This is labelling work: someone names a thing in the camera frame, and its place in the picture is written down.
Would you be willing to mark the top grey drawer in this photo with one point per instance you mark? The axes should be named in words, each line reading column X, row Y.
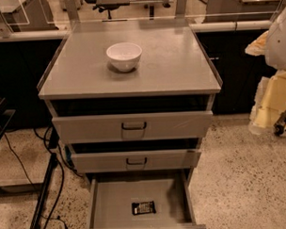
column 113, row 128

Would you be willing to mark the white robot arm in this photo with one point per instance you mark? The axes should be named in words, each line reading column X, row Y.
column 275, row 53

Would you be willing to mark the white ceramic bowl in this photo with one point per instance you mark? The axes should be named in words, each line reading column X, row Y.
column 124, row 56

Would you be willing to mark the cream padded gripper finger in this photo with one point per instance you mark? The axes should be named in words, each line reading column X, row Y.
column 258, row 46
column 270, row 103

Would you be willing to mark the grey drawer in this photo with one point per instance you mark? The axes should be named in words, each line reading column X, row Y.
column 136, row 161
column 110, row 204
column 113, row 128

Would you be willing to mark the black rxbar chocolate bar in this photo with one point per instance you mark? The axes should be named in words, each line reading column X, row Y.
column 143, row 208

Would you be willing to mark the middle grey drawer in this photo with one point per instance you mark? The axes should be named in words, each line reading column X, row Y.
column 136, row 161

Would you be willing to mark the grey drawer cabinet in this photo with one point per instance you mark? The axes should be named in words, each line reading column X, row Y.
column 173, row 75

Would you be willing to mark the black office chair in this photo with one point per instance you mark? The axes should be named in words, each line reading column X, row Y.
column 107, row 5

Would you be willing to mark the bottom grey drawer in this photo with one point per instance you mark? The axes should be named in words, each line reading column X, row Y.
column 110, row 204

